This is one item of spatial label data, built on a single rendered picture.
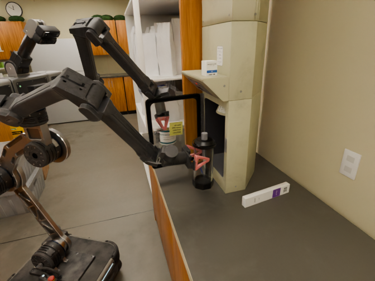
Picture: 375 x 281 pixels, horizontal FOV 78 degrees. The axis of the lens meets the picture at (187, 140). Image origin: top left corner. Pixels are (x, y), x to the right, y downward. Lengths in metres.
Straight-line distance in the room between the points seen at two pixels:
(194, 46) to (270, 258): 1.02
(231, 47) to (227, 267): 0.80
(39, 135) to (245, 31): 1.09
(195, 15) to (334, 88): 0.73
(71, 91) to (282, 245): 0.88
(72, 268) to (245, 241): 1.30
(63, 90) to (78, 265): 1.44
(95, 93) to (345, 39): 0.94
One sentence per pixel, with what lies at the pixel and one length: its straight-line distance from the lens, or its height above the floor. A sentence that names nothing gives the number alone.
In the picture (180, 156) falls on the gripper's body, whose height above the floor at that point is 1.19.
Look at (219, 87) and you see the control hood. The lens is 0.97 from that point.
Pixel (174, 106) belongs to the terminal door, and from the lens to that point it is 1.23.
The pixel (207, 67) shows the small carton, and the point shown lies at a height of 1.55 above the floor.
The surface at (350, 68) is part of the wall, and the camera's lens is 1.13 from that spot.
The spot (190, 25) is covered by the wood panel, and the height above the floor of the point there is 1.72.
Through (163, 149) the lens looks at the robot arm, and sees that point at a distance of 0.93.
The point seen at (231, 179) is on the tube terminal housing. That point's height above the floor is 1.02.
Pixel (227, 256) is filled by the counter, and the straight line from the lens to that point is 0.93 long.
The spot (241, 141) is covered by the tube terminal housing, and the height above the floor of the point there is 1.21.
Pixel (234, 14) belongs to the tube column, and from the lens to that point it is 0.99.
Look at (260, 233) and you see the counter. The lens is 1.02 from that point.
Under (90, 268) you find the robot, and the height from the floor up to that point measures 0.24.
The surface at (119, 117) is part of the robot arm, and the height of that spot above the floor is 1.42.
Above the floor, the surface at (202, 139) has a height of 1.25.
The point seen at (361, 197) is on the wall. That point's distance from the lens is 1.18.
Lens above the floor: 1.64
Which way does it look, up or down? 23 degrees down
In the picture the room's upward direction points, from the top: 2 degrees counter-clockwise
